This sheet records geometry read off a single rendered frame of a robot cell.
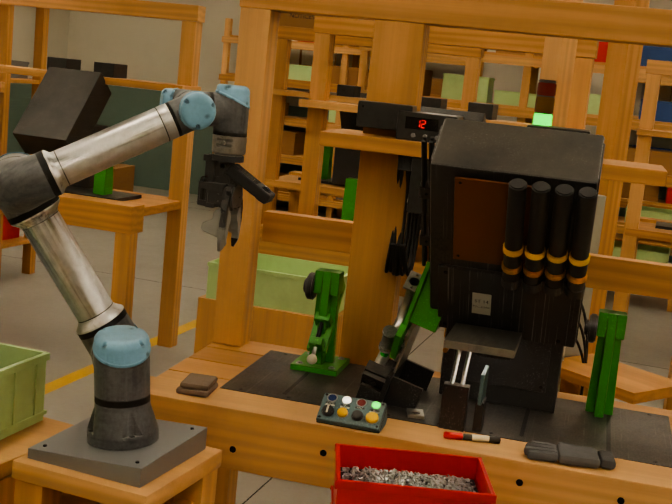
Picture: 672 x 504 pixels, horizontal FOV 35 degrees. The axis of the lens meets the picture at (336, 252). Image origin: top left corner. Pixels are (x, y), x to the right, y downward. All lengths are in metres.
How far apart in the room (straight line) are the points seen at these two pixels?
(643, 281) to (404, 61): 0.88
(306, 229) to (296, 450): 0.83
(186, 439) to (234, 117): 0.70
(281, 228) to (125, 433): 1.07
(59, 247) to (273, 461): 0.70
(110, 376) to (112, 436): 0.12
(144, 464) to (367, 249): 1.08
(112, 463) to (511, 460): 0.86
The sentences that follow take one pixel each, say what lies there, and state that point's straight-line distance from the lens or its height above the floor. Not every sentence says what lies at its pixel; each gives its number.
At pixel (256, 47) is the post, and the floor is 1.74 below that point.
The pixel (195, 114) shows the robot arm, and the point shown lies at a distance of 2.19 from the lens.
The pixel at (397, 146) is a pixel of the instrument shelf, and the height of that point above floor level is 1.52.
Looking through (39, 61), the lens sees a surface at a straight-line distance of 8.11.
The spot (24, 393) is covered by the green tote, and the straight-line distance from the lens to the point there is 2.65.
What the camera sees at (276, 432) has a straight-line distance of 2.53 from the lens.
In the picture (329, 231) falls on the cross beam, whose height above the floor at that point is 1.24.
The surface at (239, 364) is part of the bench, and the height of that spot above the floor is 0.88.
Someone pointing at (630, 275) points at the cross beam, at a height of 1.24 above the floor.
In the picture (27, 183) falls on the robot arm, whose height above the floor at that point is 1.42.
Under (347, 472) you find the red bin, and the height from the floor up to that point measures 0.88.
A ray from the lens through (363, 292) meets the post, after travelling 3.02.
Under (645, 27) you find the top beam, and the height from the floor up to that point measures 1.89.
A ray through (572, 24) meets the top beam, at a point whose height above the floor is 1.88.
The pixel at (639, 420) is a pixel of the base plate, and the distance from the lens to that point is 2.89.
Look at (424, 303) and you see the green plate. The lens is 2.62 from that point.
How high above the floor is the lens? 1.69
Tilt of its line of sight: 9 degrees down
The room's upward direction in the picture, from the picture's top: 6 degrees clockwise
